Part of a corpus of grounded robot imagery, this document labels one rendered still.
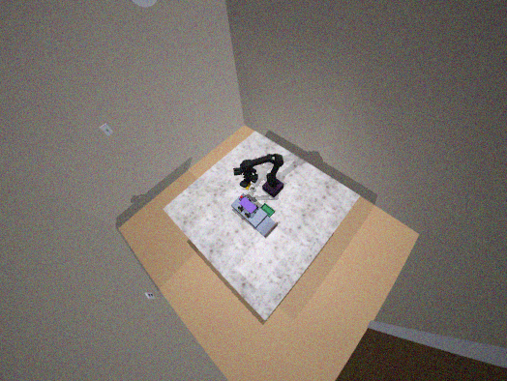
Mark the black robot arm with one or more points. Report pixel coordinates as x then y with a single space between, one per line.
247 165

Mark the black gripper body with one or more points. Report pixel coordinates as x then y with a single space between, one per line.
244 183

